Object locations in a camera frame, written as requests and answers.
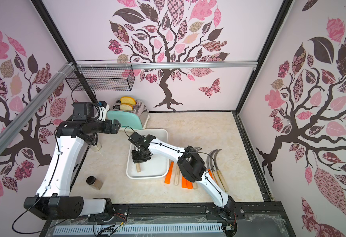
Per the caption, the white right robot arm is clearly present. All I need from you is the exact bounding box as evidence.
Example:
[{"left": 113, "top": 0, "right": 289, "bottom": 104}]
[{"left": 128, "top": 132, "right": 236, "bottom": 219}]

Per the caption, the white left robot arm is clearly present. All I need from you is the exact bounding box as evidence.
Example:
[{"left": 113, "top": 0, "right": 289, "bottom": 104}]
[{"left": 24, "top": 120, "right": 121, "bottom": 220}]

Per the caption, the white plastic storage tray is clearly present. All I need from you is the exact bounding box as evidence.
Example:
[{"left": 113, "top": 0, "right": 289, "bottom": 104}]
[{"left": 126, "top": 128, "right": 170, "bottom": 179}]

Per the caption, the mint green toaster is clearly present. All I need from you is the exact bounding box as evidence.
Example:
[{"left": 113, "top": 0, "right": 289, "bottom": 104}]
[{"left": 107, "top": 99, "right": 150, "bottom": 130}]

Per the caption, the yellow bread slice front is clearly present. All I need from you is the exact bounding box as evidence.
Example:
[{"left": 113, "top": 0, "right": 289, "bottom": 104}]
[{"left": 120, "top": 103, "right": 134, "bottom": 111}]

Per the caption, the yellow bread slice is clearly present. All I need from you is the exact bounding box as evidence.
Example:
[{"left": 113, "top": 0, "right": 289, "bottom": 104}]
[
  {"left": 120, "top": 103, "right": 134, "bottom": 111},
  {"left": 120, "top": 96, "right": 137, "bottom": 106}
]

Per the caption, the small glass spice jar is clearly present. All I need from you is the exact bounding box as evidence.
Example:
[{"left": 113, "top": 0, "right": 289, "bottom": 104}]
[{"left": 86, "top": 176, "right": 103, "bottom": 190}]

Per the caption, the yellow bread slice back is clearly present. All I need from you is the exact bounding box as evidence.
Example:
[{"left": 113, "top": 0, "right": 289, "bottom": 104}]
[{"left": 120, "top": 96, "right": 137, "bottom": 106}]

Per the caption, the orange handle sickle leftmost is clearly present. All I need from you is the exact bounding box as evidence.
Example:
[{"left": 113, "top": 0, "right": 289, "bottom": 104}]
[{"left": 164, "top": 161, "right": 174, "bottom": 184}]

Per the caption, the orange handle sickle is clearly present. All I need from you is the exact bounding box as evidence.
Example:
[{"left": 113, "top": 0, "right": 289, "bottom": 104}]
[
  {"left": 207, "top": 169, "right": 213, "bottom": 179},
  {"left": 164, "top": 161, "right": 174, "bottom": 184},
  {"left": 186, "top": 180, "right": 193, "bottom": 189},
  {"left": 181, "top": 177, "right": 187, "bottom": 188}
]

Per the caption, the black wire basket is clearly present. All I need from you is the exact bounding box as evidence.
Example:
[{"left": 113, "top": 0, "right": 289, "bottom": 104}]
[{"left": 66, "top": 59, "right": 136, "bottom": 91}]

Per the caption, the aluminium rail left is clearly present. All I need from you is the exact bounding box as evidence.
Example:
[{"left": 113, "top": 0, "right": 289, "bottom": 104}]
[{"left": 0, "top": 62, "right": 75, "bottom": 155}]

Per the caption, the aluminium rail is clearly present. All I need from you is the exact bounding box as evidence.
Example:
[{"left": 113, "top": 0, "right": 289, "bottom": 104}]
[
  {"left": 76, "top": 60, "right": 258, "bottom": 69},
  {"left": 0, "top": 62, "right": 75, "bottom": 155}
]

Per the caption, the aluminium rail back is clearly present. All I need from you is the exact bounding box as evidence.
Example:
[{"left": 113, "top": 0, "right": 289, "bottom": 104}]
[{"left": 76, "top": 60, "right": 258, "bottom": 69}]

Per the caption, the white vented cable duct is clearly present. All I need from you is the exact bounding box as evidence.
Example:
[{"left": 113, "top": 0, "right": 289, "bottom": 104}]
[{"left": 51, "top": 223, "right": 223, "bottom": 237}]

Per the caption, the black base frame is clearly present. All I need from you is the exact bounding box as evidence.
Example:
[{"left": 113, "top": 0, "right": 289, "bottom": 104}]
[{"left": 40, "top": 201, "right": 295, "bottom": 237}]

